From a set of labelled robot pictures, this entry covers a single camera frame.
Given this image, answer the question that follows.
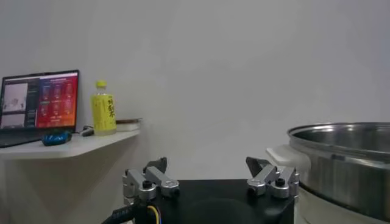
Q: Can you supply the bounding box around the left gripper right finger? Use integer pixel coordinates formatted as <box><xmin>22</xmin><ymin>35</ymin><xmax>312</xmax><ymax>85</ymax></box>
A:
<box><xmin>245</xmin><ymin>156</ymin><xmax>300</xmax><ymax>200</ymax></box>

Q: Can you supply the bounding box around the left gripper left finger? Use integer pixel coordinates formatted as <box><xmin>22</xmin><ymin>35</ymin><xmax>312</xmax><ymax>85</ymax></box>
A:
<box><xmin>122</xmin><ymin>156</ymin><xmax>181</xmax><ymax>205</ymax></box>

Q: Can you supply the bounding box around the blue computer mouse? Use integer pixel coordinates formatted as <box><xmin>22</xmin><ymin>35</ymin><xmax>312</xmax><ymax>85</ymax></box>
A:
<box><xmin>41</xmin><ymin>130</ymin><xmax>73</xmax><ymax>147</ymax></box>

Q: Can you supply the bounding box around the stainless steel steamer basket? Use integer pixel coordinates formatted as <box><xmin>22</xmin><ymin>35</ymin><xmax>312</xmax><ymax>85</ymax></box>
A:
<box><xmin>287</xmin><ymin>122</ymin><xmax>390</xmax><ymax>222</ymax></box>

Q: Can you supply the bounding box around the white side table with laptop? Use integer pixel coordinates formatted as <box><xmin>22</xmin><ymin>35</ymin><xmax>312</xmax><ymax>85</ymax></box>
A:
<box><xmin>0</xmin><ymin>129</ymin><xmax>141</xmax><ymax>224</ymax></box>

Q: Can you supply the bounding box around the yellow green tea bottle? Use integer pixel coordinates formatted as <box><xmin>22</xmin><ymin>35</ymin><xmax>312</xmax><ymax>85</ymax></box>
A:
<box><xmin>90</xmin><ymin>80</ymin><xmax>118</xmax><ymax>136</ymax></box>

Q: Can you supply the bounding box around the black laptop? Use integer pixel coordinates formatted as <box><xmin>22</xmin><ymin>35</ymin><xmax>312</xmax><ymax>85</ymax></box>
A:
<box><xmin>0</xmin><ymin>69</ymin><xmax>80</xmax><ymax>149</ymax></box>

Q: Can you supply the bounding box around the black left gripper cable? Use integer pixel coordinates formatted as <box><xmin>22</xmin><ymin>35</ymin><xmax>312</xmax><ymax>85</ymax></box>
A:
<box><xmin>101</xmin><ymin>203</ymin><xmax>144</xmax><ymax>224</ymax></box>

